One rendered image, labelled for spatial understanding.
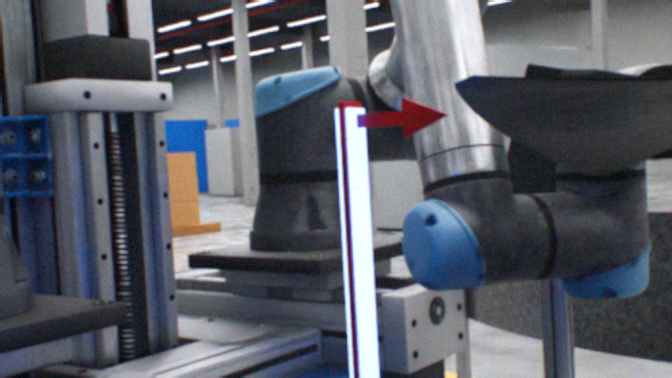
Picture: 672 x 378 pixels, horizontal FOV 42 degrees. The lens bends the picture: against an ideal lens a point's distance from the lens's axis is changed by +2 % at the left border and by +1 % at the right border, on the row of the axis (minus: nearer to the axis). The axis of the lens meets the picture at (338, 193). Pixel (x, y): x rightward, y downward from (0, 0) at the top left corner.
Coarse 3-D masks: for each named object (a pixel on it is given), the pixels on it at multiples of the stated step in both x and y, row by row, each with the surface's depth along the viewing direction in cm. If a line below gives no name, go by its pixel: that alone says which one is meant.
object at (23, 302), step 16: (0, 208) 75; (0, 224) 75; (0, 240) 74; (0, 256) 73; (16, 256) 77; (0, 272) 73; (16, 272) 77; (0, 288) 72; (16, 288) 74; (0, 304) 72; (16, 304) 73; (32, 304) 77; (0, 320) 72
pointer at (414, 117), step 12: (408, 108) 50; (420, 108) 50; (360, 120) 52; (372, 120) 51; (384, 120) 51; (396, 120) 51; (408, 120) 50; (420, 120) 50; (432, 120) 50; (408, 132) 50
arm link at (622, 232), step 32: (576, 192) 74; (608, 192) 73; (640, 192) 74; (576, 224) 72; (608, 224) 73; (640, 224) 74; (576, 256) 72; (608, 256) 73; (640, 256) 74; (576, 288) 75; (608, 288) 74; (640, 288) 75
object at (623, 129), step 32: (480, 96) 41; (512, 96) 41; (544, 96) 40; (576, 96) 40; (608, 96) 40; (640, 96) 41; (512, 128) 48; (544, 128) 48; (576, 128) 49; (608, 128) 49; (640, 128) 50; (576, 160) 55; (608, 160) 55; (640, 160) 56
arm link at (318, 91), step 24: (312, 72) 108; (336, 72) 111; (264, 96) 109; (288, 96) 108; (312, 96) 108; (336, 96) 110; (360, 96) 111; (264, 120) 110; (288, 120) 108; (312, 120) 108; (264, 144) 110; (288, 144) 108; (312, 144) 108; (336, 144) 110; (264, 168) 111; (288, 168) 108; (312, 168) 108; (336, 168) 110
